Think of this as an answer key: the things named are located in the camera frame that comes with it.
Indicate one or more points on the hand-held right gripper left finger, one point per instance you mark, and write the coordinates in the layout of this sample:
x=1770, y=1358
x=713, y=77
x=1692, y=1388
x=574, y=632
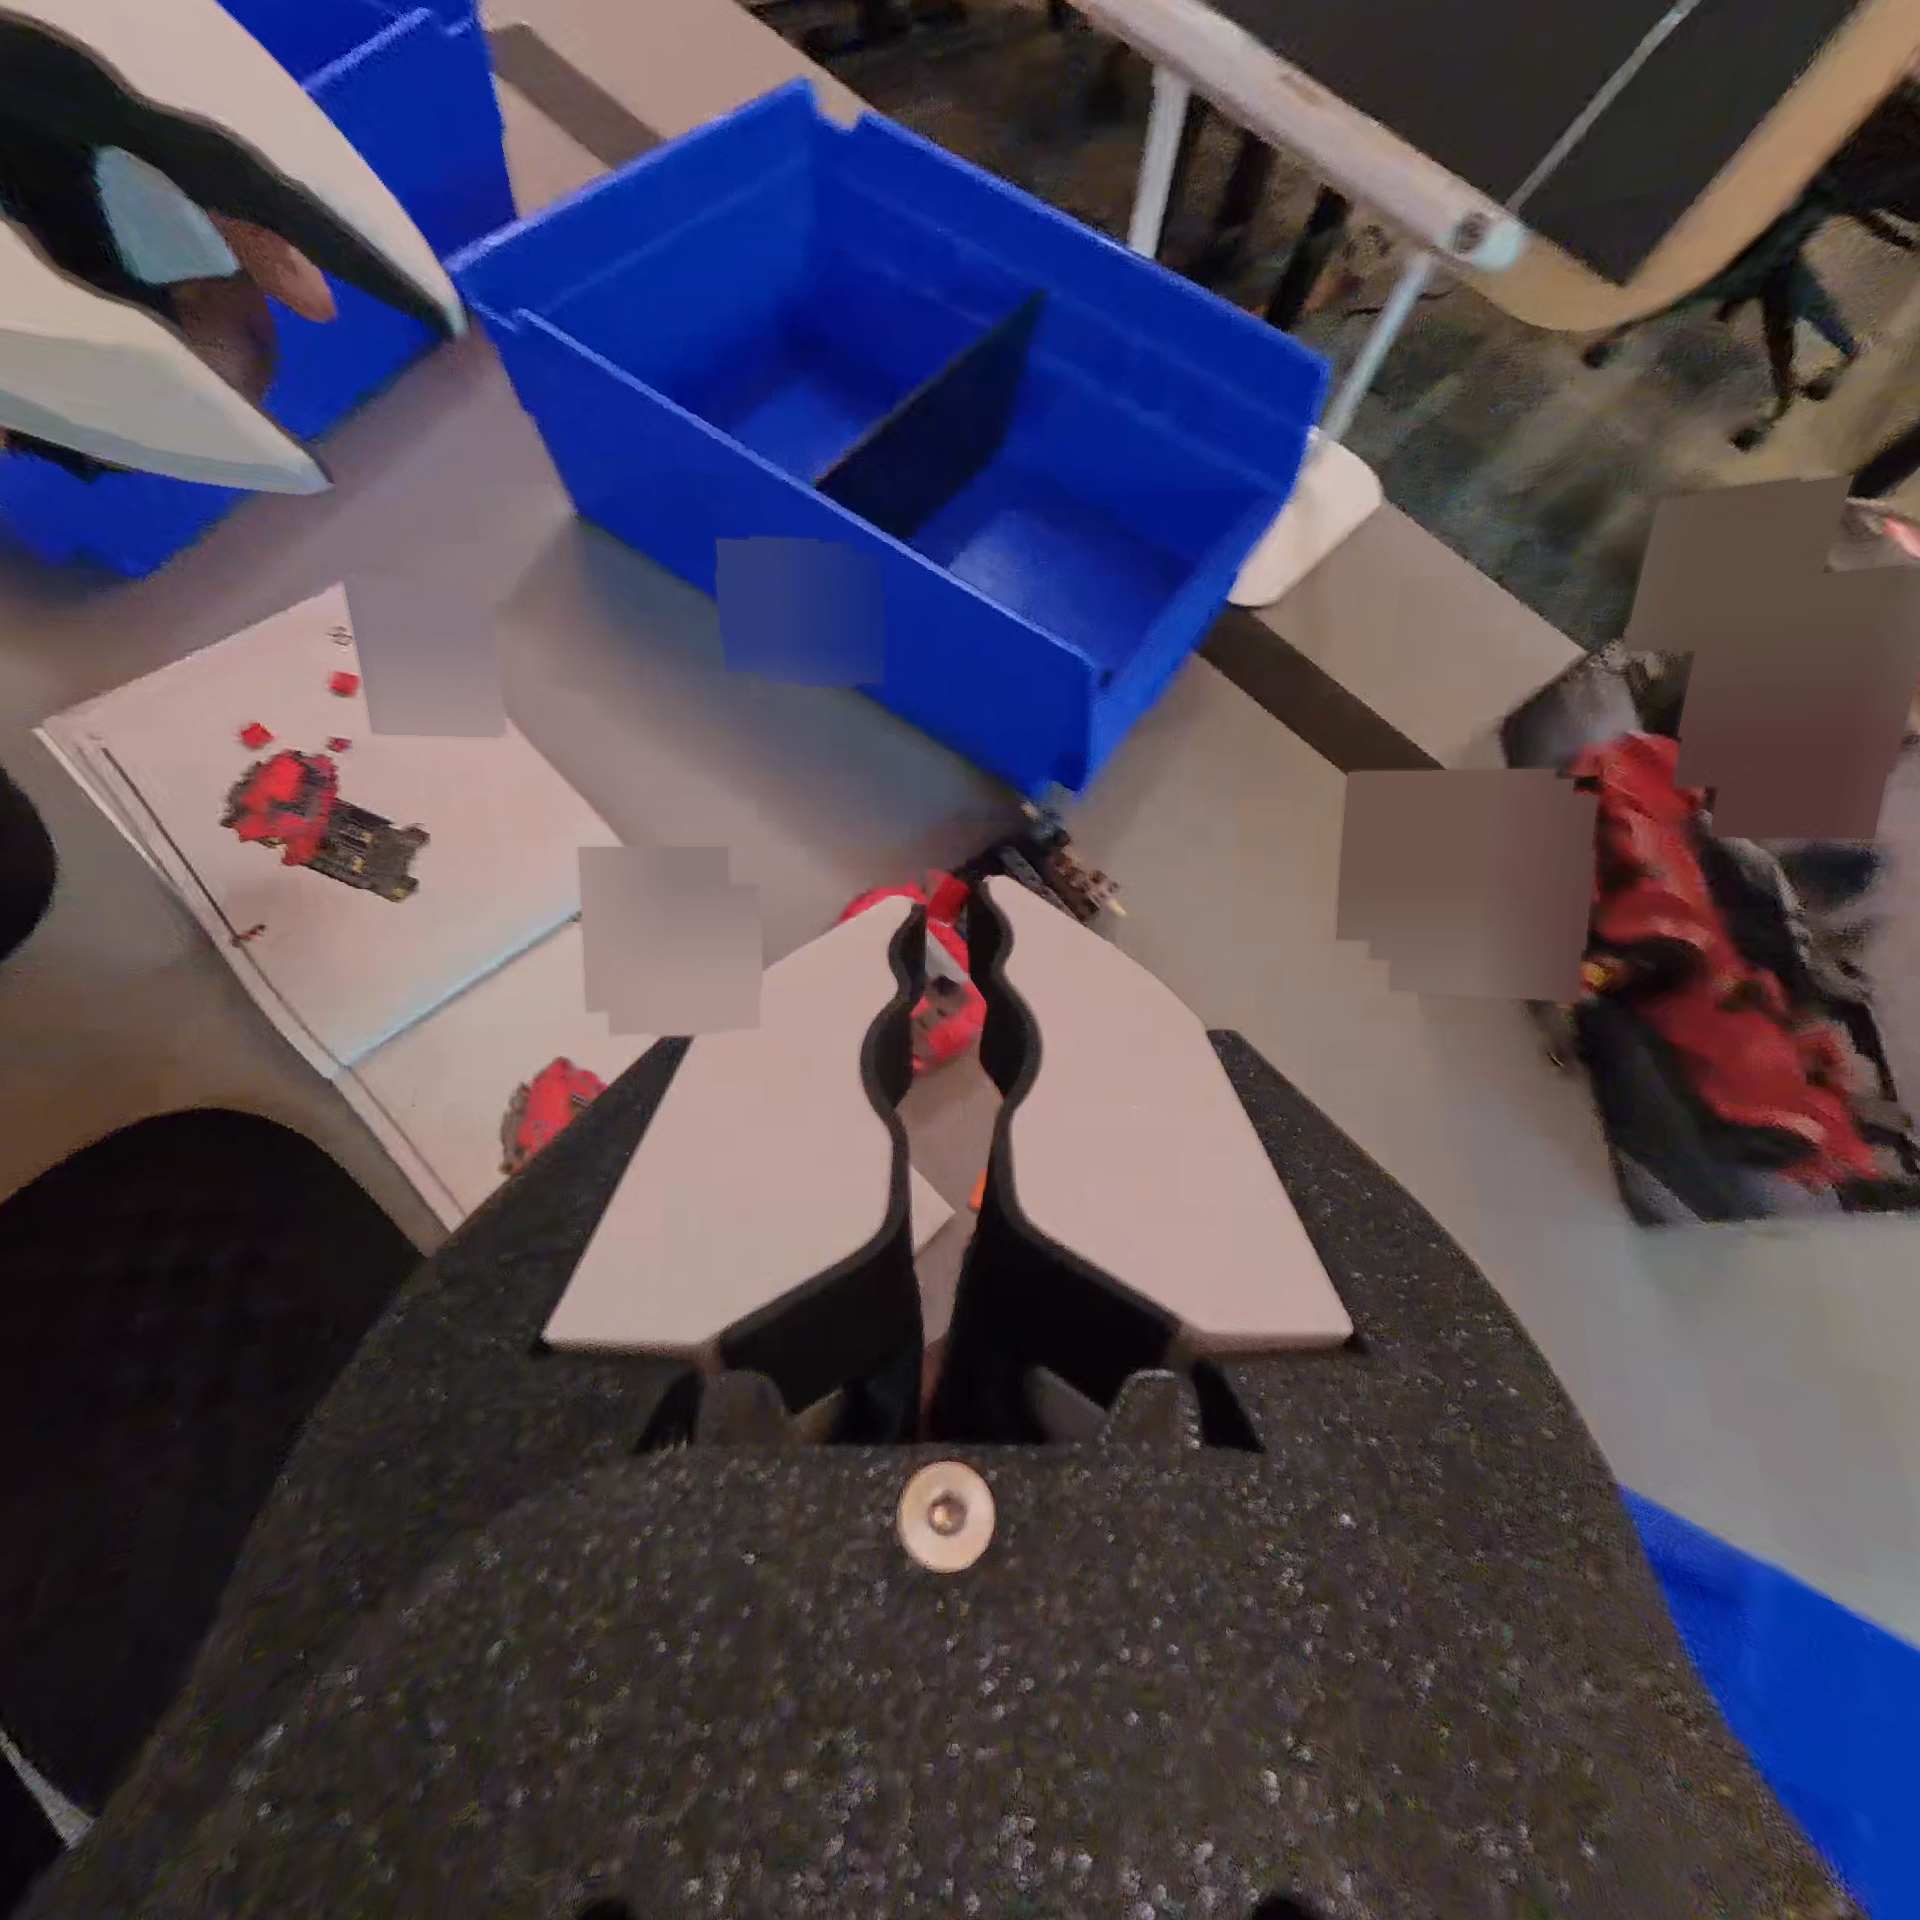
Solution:
x=751, y=1172

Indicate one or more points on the person's left hand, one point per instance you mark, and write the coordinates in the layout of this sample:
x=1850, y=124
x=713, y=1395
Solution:
x=277, y=271

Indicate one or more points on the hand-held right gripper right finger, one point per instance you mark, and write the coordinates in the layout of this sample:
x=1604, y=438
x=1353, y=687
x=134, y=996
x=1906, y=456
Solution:
x=1155, y=1172

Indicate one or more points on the black rounded object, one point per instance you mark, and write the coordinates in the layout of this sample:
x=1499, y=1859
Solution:
x=19, y=862
x=149, y=1424

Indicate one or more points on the red and black lego car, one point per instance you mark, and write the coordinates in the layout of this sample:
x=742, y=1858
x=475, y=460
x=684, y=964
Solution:
x=945, y=962

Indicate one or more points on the white rounded tabletop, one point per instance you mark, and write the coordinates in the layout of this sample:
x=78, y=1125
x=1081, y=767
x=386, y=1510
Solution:
x=1306, y=518

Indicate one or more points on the black office chair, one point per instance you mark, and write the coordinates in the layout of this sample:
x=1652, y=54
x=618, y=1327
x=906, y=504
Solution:
x=1815, y=271

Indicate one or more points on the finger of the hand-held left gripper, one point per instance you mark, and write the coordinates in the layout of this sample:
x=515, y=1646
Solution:
x=271, y=90
x=106, y=376

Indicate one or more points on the blue plastic bin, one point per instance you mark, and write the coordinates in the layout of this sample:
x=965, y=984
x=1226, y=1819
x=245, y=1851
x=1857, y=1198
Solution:
x=1799, y=1682
x=405, y=150
x=675, y=451

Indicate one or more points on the black-topped table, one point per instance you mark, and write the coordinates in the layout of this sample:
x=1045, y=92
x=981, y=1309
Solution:
x=1501, y=90

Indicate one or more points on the lego set box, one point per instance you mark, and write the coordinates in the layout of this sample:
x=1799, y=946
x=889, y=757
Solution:
x=1725, y=1020

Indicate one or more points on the lego instruction booklet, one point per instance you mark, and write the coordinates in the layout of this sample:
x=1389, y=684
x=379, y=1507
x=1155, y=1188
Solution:
x=451, y=902

